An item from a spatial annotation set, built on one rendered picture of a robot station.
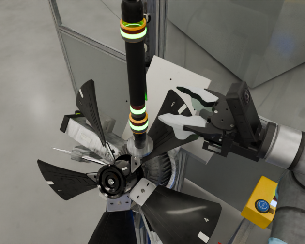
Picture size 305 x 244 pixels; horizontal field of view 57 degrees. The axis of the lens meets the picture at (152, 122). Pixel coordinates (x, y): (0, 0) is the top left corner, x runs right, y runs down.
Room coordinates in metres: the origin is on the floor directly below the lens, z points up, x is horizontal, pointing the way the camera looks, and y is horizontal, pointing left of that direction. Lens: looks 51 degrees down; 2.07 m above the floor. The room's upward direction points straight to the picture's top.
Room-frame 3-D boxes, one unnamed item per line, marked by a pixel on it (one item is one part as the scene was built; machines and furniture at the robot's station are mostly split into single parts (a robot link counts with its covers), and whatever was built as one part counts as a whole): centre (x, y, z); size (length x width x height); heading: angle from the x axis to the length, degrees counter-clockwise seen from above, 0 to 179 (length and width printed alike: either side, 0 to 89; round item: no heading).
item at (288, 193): (0.25, -0.30, 1.54); 0.11 x 0.08 x 0.11; 154
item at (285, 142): (0.30, -0.24, 1.64); 0.08 x 0.05 x 0.08; 154
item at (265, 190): (0.46, -0.43, 1.02); 0.16 x 0.10 x 0.11; 144
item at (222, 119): (0.33, -0.17, 1.63); 0.12 x 0.08 x 0.09; 64
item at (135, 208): (0.45, 0.06, 0.91); 0.12 x 0.08 x 0.12; 144
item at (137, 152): (0.44, 0.03, 1.50); 0.09 x 0.07 x 0.10; 179
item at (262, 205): (0.42, -0.41, 1.08); 0.04 x 0.04 x 0.02
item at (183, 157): (0.94, -0.19, 0.41); 0.04 x 0.04 x 0.83; 54
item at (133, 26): (0.43, 0.03, 1.80); 0.04 x 0.04 x 0.03
